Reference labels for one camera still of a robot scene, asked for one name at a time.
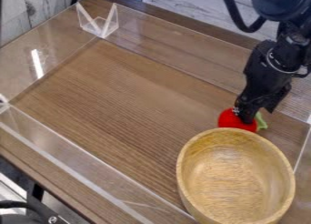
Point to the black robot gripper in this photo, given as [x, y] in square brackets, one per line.
[273, 64]

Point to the oval wooden bowl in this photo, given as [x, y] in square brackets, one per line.
[235, 178]

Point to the black metal bracket with bolt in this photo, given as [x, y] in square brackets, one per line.
[48, 216]

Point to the red plush strawberry toy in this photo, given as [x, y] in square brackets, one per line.
[229, 119]

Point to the clear acrylic enclosure walls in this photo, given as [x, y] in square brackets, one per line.
[106, 89]

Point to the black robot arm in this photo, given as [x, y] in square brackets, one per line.
[293, 15]

